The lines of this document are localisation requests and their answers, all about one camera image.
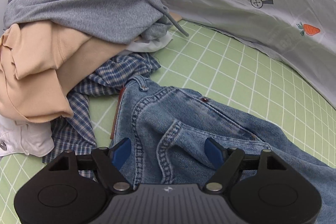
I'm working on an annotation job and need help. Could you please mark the blue denim jeans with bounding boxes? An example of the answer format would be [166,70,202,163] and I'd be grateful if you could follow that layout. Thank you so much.
[113,76,335,223]

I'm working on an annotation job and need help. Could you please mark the blue plaid shirt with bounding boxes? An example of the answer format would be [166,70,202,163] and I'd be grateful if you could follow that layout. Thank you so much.
[42,53,161,164]

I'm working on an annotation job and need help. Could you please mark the white button garment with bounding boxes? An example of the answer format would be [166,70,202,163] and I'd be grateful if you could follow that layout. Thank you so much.
[0,116,54,157]

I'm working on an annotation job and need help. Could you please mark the green grid mat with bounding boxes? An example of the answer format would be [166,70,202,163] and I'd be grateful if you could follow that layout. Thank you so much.
[1,21,335,223]

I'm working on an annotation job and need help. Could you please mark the beige sweatshirt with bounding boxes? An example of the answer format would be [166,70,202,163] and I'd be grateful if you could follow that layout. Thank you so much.
[1,20,126,123]

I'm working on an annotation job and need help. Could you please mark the grey hooded sweatshirt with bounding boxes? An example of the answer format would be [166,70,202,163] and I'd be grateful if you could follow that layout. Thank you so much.
[3,0,188,44]

